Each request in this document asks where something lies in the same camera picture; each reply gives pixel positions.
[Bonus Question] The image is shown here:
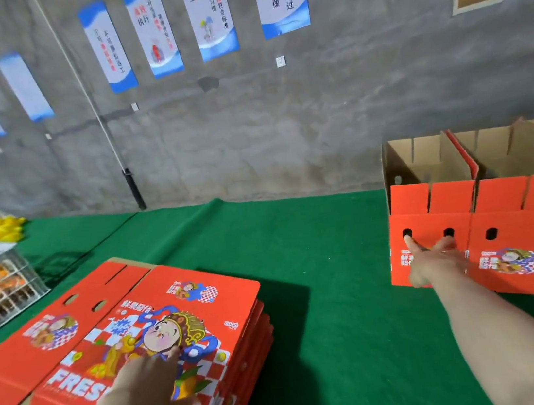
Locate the stack of flat red cartons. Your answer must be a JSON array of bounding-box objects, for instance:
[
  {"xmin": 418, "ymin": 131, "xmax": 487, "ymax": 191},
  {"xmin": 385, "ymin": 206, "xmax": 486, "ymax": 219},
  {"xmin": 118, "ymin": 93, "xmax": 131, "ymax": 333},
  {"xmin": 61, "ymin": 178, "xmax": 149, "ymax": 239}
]
[{"xmin": 0, "ymin": 251, "xmax": 284, "ymax": 405}]

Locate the row of blue white posters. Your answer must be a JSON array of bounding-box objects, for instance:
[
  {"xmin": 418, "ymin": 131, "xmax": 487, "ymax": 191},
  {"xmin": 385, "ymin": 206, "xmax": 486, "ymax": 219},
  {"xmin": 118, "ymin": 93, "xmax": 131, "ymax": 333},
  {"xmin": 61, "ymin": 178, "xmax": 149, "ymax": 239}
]
[{"xmin": 0, "ymin": 0, "xmax": 323, "ymax": 144}]

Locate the white plastic crate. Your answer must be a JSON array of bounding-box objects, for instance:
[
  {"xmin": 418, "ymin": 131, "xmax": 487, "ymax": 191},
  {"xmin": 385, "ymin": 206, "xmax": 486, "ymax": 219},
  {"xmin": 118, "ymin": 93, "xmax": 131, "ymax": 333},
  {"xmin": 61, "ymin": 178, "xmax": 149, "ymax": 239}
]
[{"xmin": 0, "ymin": 235, "xmax": 58, "ymax": 345}]

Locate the person's right forearm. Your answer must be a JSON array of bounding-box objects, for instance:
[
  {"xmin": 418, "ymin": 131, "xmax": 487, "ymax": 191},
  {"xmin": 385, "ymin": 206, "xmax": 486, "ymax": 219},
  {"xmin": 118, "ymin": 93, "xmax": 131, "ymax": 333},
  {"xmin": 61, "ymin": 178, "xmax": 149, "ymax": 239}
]
[{"xmin": 425, "ymin": 255, "xmax": 534, "ymax": 405}]

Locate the white wall pipe black end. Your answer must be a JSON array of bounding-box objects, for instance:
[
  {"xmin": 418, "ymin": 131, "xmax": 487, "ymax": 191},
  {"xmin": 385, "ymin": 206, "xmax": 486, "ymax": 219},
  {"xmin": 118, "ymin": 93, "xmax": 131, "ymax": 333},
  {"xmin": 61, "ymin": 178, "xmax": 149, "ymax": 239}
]
[{"xmin": 31, "ymin": 0, "xmax": 148, "ymax": 223}]

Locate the red fruit box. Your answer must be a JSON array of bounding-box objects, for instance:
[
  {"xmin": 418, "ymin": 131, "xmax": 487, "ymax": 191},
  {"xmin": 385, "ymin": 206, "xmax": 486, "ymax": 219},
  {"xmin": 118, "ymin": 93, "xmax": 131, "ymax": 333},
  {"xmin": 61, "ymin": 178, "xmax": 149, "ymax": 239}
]
[
  {"xmin": 372, "ymin": 128, "xmax": 495, "ymax": 293},
  {"xmin": 448, "ymin": 119, "xmax": 534, "ymax": 306}
]

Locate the person's right hand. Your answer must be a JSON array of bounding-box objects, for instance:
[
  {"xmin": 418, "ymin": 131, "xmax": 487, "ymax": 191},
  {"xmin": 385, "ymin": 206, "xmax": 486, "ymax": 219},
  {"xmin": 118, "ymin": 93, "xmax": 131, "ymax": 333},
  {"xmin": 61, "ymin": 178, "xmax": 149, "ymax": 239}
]
[{"xmin": 403, "ymin": 227, "xmax": 473, "ymax": 290}]

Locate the green felt table cover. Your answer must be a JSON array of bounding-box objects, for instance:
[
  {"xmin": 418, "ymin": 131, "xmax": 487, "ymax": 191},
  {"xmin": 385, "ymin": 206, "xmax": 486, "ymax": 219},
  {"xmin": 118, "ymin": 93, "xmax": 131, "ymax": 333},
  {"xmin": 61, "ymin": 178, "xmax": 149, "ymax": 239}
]
[{"xmin": 0, "ymin": 149, "xmax": 534, "ymax": 405}]

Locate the person's left hand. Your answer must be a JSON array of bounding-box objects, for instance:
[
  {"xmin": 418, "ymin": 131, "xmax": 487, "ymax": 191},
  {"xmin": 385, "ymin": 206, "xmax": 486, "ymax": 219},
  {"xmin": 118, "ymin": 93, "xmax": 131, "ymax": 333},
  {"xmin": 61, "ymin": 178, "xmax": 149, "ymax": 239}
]
[{"xmin": 102, "ymin": 344, "xmax": 202, "ymax": 405}]

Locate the single flat red carton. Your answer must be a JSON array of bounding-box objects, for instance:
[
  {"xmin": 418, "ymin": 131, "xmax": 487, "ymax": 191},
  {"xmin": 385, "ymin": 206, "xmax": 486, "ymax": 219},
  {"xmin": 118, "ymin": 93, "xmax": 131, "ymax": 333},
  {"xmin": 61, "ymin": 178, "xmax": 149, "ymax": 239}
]
[{"xmin": 0, "ymin": 252, "xmax": 177, "ymax": 405}]

